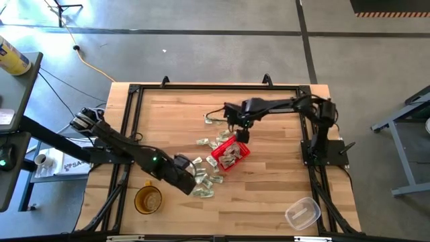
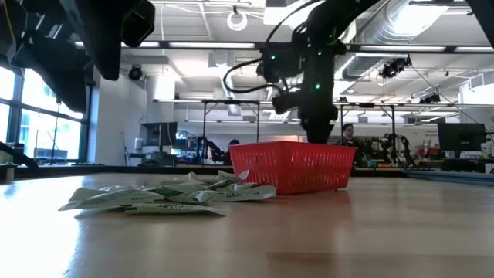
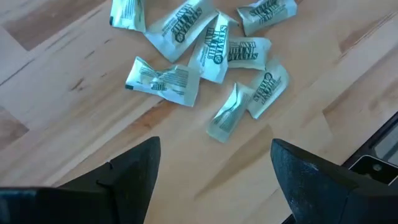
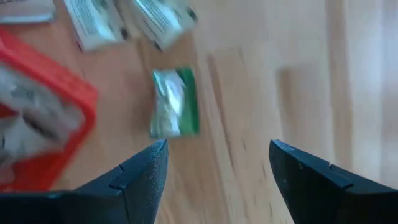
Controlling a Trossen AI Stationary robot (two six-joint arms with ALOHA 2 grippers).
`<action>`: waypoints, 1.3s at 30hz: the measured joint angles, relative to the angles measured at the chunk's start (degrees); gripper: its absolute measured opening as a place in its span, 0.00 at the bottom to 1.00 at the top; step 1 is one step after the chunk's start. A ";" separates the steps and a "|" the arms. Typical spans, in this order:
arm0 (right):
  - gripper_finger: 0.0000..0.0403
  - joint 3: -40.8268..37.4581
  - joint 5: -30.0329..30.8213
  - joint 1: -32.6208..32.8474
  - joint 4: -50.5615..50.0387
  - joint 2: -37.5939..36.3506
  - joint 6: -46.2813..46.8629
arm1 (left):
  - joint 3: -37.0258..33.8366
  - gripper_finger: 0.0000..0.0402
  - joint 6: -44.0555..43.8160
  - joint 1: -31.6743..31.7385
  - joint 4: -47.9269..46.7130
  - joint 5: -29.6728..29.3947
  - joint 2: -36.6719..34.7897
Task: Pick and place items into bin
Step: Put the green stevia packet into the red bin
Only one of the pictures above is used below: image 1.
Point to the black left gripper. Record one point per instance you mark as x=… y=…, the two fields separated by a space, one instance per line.
x=174 y=178

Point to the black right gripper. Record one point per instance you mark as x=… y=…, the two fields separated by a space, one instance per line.
x=242 y=136

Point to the paper banknote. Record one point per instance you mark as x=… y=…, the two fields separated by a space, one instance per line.
x=221 y=138
x=197 y=191
x=231 y=148
x=202 y=141
x=201 y=177
x=207 y=183
x=216 y=179
x=208 y=120
x=225 y=158
x=200 y=171
x=211 y=161
x=207 y=193
x=225 y=133
x=213 y=145
x=197 y=160
x=229 y=163
x=236 y=154

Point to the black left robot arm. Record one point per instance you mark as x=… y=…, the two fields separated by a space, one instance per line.
x=117 y=142

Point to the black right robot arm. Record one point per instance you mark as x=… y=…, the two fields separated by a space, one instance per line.
x=279 y=104

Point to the red slotted plastic basket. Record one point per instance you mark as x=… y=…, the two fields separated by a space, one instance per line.
x=215 y=156

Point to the amber glass mug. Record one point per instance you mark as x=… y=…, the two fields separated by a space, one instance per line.
x=148 y=200

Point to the clear plastic container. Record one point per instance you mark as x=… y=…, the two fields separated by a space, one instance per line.
x=302 y=213

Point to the white printed box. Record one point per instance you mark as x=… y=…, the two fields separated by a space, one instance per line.
x=72 y=163

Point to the black diagonal desk bar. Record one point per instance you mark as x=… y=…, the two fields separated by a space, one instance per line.
x=53 y=139

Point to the white cup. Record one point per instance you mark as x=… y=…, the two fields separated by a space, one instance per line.
x=43 y=160

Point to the gray metal cart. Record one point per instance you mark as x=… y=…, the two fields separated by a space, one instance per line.
x=399 y=151

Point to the black computer mouse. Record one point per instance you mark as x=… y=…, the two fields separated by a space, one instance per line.
x=5 y=158

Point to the black hazard striped mat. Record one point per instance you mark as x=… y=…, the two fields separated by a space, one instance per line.
x=389 y=6

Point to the gray desk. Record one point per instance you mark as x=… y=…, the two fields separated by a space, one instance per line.
x=13 y=90

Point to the yellow wipes canister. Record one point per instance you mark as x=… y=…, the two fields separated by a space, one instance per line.
x=11 y=57

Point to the black tripod stand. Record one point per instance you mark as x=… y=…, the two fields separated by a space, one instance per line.
x=60 y=8

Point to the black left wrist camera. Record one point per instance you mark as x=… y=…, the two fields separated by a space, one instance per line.
x=182 y=162

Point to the black aluminium table frame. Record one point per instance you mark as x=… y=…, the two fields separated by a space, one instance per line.
x=218 y=87

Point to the silver metal bracket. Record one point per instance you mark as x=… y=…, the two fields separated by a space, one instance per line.
x=312 y=239
x=126 y=238

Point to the blue shelf frame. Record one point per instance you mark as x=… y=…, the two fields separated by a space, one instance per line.
x=25 y=191

